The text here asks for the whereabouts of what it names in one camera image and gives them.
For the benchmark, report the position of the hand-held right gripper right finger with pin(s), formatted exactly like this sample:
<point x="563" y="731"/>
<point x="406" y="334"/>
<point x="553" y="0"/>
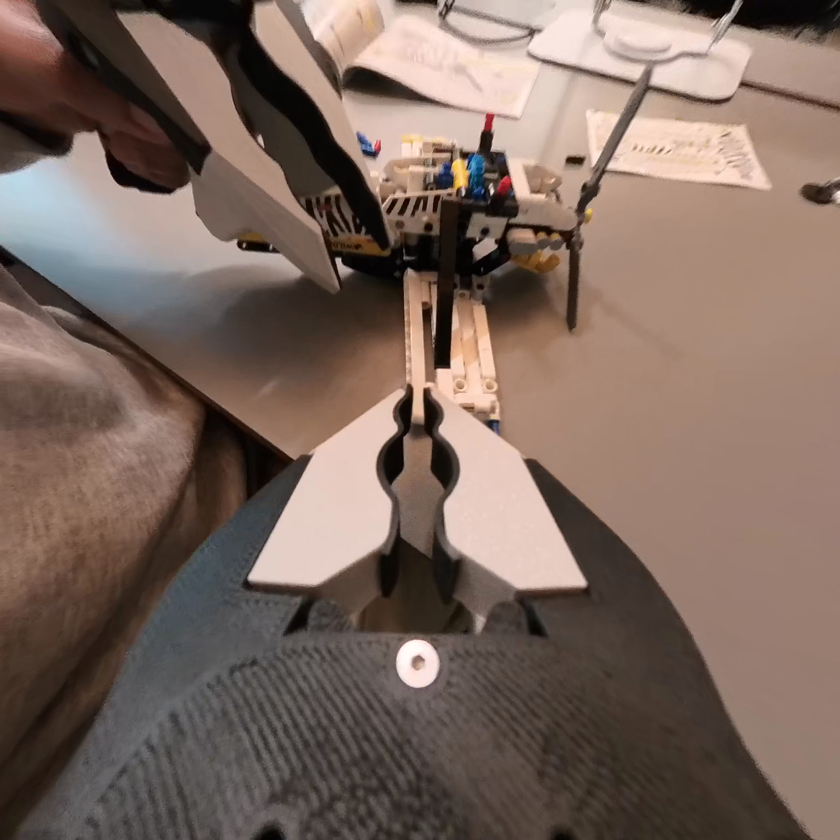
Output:
<point x="505" y="531"/>

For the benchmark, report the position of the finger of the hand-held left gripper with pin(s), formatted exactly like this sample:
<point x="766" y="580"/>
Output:
<point x="249" y="197"/>
<point x="341" y="138"/>

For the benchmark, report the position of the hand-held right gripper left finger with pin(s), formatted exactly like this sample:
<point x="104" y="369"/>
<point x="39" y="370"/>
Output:
<point x="328" y="525"/>

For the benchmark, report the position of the white lego instruction booklet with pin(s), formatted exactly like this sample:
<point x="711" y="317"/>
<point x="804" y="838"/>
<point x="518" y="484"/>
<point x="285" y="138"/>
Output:
<point x="446" y="72"/>

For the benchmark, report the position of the white lego helicopter model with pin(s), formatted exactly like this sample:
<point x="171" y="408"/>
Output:
<point x="472" y="341"/>

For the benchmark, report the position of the person's left forearm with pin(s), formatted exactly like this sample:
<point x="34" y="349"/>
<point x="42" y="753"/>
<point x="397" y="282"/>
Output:
<point x="26" y="148"/>

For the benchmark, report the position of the cluster of small lego pieces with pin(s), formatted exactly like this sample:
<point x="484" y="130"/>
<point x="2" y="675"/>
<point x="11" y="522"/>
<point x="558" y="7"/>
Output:
<point x="820" y="190"/>

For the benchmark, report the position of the person's left hand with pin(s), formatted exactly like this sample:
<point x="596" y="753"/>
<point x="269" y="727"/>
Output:
<point x="46" y="85"/>

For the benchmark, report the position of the person's grey clothing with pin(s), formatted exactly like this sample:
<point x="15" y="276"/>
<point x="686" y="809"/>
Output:
<point x="85" y="459"/>

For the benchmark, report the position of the zebra striped sticker sheet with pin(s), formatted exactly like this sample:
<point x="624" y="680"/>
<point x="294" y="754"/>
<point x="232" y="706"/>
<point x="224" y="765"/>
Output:
<point x="682" y="151"/>

